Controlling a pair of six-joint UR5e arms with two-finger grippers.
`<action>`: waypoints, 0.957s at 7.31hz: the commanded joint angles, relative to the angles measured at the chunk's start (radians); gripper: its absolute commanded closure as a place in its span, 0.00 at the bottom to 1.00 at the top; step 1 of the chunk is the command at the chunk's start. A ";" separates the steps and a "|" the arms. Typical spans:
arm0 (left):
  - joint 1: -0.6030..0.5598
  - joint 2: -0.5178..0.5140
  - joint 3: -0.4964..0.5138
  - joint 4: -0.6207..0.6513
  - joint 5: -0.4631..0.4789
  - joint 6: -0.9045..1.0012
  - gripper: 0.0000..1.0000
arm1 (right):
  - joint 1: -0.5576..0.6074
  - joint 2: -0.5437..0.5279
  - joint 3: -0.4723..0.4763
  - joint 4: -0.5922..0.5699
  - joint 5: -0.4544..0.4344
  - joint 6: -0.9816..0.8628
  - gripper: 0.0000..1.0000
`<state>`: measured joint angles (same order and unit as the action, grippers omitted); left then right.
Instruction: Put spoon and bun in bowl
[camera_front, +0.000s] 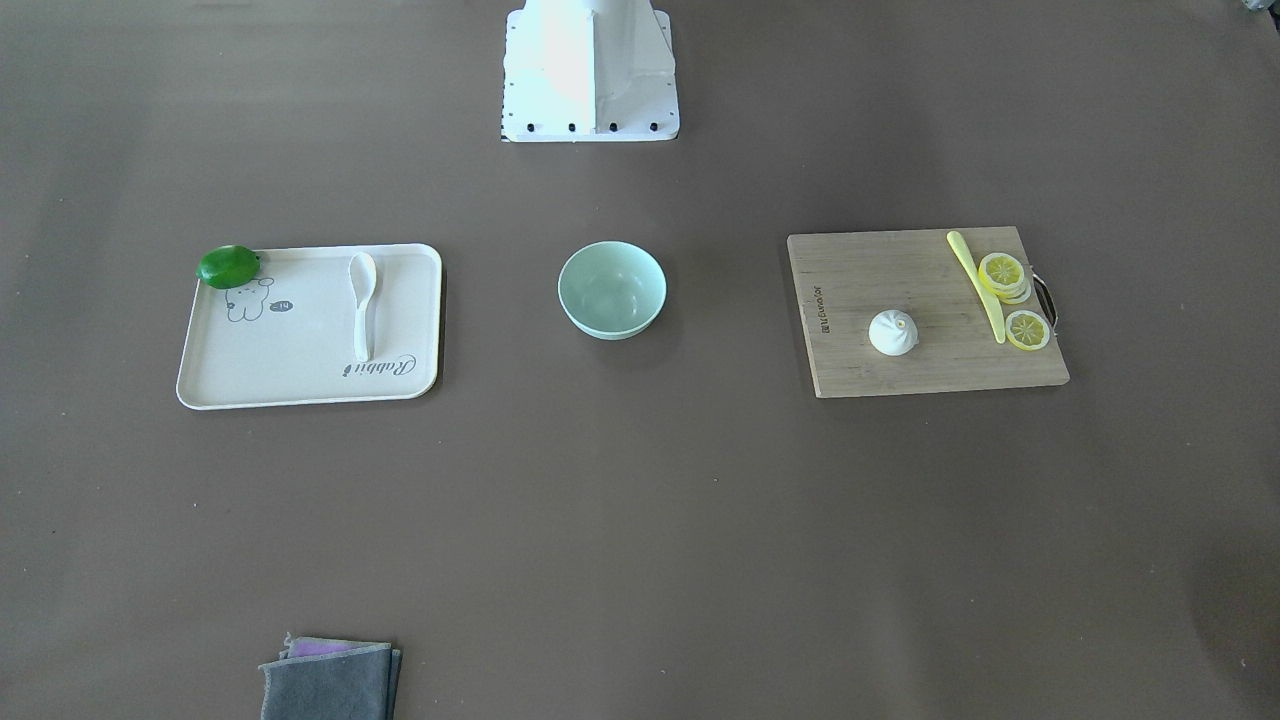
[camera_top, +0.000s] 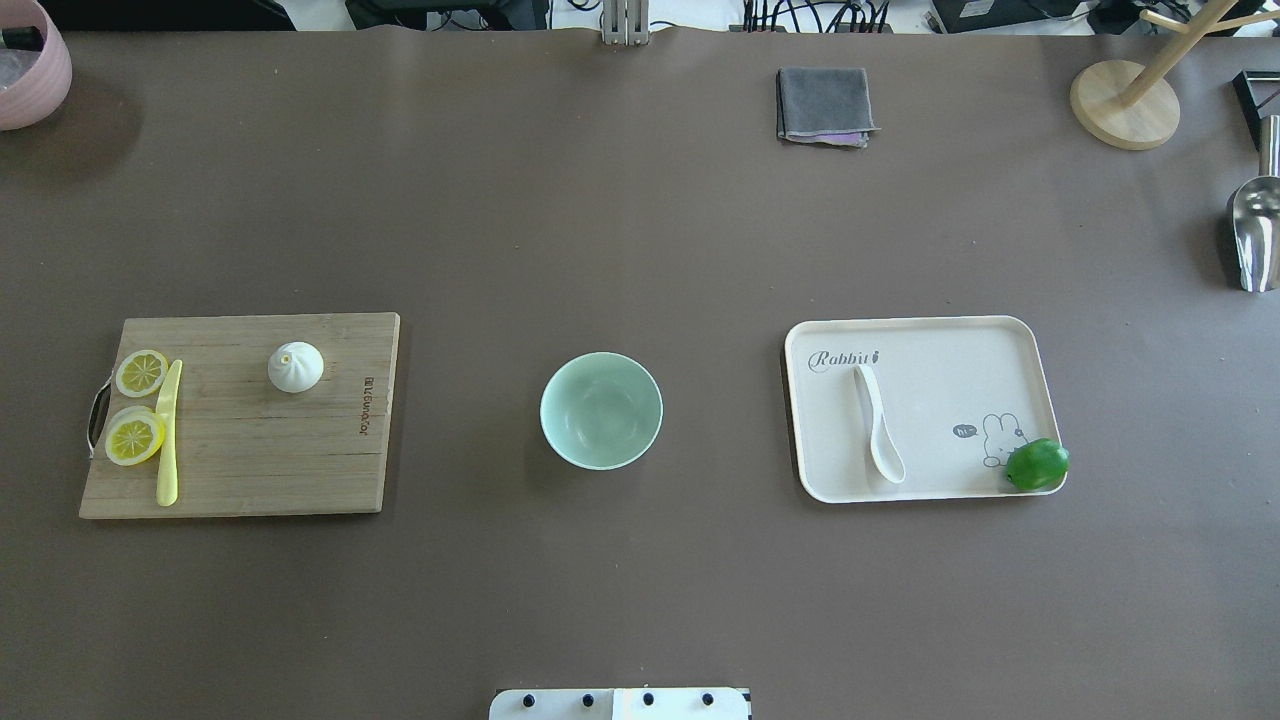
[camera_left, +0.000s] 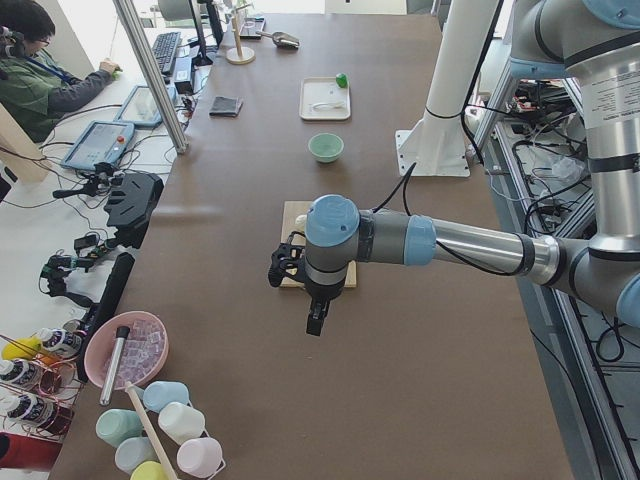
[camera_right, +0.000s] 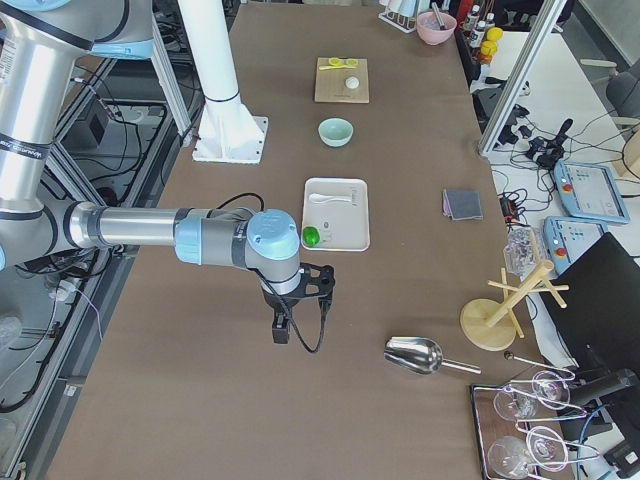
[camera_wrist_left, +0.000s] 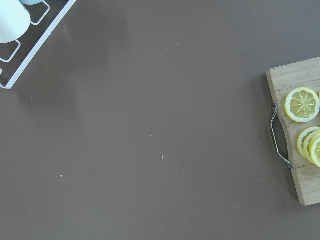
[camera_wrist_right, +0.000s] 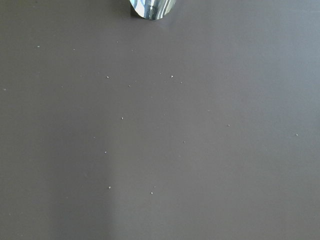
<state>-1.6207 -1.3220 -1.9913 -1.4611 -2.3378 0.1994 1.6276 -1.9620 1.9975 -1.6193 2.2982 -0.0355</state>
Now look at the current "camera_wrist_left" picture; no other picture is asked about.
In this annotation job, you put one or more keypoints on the metal cutting board handle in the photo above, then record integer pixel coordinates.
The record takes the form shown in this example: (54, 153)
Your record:
(277, 140)

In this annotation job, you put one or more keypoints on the stacked lemon slice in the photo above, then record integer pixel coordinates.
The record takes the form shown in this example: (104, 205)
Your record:
(308, 145)

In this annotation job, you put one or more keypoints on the white wire cup rack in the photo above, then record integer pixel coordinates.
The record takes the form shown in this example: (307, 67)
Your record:
(16, 55)

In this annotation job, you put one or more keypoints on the light blue plastic cup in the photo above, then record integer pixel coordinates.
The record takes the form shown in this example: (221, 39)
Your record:
(32, 2)

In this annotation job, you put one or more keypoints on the single lemon slice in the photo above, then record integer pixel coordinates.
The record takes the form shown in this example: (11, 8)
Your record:
(302, 105)

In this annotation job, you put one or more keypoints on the white plastic cup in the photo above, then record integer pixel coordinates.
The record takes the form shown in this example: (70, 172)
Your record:
(14, 20)

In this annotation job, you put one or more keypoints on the wooden cutting board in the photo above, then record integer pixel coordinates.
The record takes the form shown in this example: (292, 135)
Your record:
(282, 80)

